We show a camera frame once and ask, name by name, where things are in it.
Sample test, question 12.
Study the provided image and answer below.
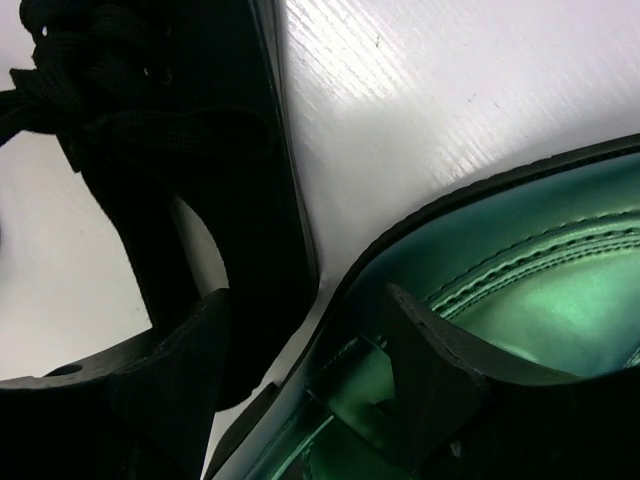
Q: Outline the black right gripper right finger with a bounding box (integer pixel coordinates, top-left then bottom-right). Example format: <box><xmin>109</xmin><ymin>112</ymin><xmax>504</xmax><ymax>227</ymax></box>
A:
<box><xmin>384</xmin><ymin>285</ymin><xmax>639</xmax><ymax>479</ymax></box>

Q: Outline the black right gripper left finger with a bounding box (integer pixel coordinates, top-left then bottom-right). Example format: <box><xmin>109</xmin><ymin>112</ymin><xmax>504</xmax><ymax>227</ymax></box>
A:
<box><xmin>1</xmin><ymin>289</ymin><xmax>229</xmax><ymax>479</ymax></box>

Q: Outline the black lace-up sneaker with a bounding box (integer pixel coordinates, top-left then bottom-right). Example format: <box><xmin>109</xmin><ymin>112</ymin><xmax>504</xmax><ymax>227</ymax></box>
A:
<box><xmin>1</xmin><ymin>1</ymin><xmax>318</xmax><ymax>410</ymax></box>

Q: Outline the green loafer centre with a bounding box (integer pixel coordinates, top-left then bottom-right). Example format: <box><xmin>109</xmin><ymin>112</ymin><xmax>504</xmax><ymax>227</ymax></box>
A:
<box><xmin>207</xmin><ymin>135</ymin><xmax>639</xmax><ymax>479</ymax></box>

